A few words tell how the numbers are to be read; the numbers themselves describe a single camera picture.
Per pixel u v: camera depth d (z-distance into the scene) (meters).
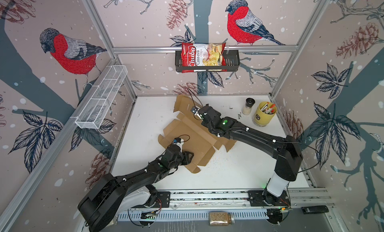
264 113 0.95
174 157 0.67
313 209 0.71
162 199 0.73
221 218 0.65
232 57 0.95
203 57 0.88
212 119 0.61
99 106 0.74
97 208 0.39
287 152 0.43
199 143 0.93
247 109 1.06
